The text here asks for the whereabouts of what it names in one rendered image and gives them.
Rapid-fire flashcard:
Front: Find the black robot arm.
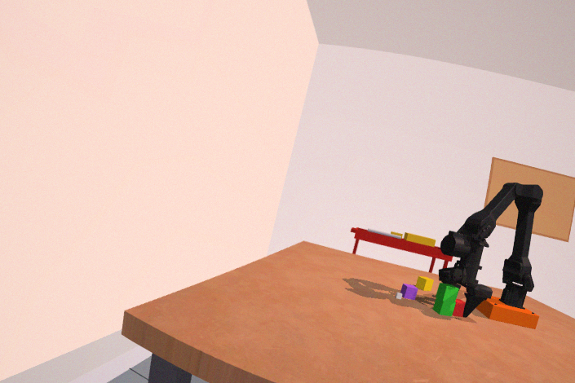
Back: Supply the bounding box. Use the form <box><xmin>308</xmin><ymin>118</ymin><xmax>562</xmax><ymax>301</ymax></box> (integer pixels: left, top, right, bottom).
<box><xmin>438</xmin><ymin>183</ymin><xmax>543</xmax><ymax>310</ymax></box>

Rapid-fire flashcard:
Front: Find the green block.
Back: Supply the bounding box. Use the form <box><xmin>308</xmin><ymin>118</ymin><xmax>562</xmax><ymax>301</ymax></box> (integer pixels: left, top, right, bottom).
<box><xmin>436</xmin><ymin>283</ymin><xmax>459</xmax><ymax>302</ymax></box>
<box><xmin>433</xmin><ymin>297</ymin><xmax>456</xmax><ymax>316</ymax></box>

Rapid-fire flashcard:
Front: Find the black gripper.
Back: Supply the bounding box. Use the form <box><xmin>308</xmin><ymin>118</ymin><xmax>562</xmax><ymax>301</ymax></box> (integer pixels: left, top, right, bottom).
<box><xmin>448</xmin><ymin>258</ymin><xmax>493</xmax><ymax>317</ymax></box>

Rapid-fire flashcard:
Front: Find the purple block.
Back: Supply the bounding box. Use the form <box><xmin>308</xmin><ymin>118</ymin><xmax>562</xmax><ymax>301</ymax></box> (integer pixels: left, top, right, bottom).
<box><xmin>400</xmin><ymin>284</ymin><xmax>418</xmax><ymax>300</ymax></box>

